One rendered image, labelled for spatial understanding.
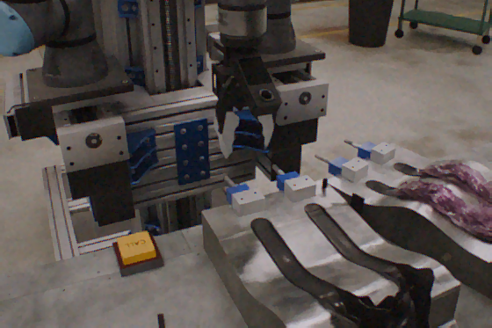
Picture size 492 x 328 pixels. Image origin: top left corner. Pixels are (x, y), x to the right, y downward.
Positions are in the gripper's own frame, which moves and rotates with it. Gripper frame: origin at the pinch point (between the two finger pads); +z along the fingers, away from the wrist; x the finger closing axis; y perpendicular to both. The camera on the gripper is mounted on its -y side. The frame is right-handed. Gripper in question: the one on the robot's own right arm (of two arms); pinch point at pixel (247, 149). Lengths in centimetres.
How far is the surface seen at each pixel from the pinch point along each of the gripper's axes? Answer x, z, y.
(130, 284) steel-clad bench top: 23.7, 20.9, -2.2
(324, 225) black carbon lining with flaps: -10.7, 12.8, -10.0
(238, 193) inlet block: 1.3, 9.2, 0.9
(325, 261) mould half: -5.7, 12.5, -18.3
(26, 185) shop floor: 56, 101, 174
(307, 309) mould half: 4.4, 7.6, -29.5
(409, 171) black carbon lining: -41.1, 15.9, 1.5
